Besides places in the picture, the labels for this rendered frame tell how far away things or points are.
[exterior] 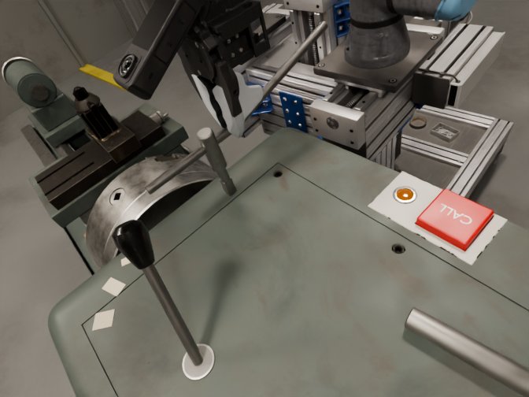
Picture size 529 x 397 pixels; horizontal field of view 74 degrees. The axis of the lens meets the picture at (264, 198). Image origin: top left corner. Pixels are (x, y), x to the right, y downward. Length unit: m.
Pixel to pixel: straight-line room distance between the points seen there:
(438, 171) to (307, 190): 1.52
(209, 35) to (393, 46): 0.57
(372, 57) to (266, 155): 0.42
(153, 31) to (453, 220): 0.38
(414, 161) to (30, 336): 2.30
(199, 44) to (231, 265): 0.26
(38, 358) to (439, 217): 2.17
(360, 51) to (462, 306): 0.63
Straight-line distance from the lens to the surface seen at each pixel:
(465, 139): 2.18
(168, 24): 0.38
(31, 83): 1.70
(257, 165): 0.56
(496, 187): 2.25
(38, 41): 4.86
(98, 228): 0.69
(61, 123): 1.77
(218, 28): 0.40
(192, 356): 0.41
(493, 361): 0.38
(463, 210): 0.47
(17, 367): 2.43
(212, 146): 0.46
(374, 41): 0.88
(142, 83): 0.37
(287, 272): 0.43
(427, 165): 2.00
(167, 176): 0.45
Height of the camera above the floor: 1.63
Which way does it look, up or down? 47 degrees down
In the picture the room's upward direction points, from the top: 20 degrees counter-clockwise
